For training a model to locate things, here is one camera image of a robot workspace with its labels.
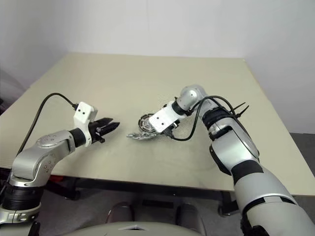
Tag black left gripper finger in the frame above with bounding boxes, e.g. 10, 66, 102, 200
98, 121, 121, 136
94, 117, 114, 127

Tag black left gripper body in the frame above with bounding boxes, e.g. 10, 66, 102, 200
88, 120, 106, 146

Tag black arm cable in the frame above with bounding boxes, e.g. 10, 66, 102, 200
165, 95, 243, 142
18, 92, 79, 154

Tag dark rounded shape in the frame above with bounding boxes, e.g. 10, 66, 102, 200
105, 202, 135, 224
176, 203, 207, 229

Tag black table frame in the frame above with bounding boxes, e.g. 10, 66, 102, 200
48, 176, 241, 218

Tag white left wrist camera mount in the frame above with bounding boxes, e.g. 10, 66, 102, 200
73, 101, 99, 148

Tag silver motor housing copper windings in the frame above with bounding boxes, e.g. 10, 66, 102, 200
137, 113, 159, 133

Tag silver robot torso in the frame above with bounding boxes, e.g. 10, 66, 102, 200
61, 221, 205, 236

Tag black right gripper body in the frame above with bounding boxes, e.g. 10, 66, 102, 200
162, 119, 180, 139

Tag black right arm cable tie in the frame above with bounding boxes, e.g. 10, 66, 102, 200
233, 105, 250, 119
231, 102, 247, 114

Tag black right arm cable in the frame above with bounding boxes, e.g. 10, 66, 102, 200
165, 95, 243, 142

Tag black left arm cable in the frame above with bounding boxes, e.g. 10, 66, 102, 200
18, 92, 79, 154

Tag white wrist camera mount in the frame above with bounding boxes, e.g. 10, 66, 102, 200
149, 100, 184, 134
73, 101, 99, 148

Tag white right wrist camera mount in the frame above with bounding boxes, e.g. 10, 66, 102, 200
149, 100, 184, 134

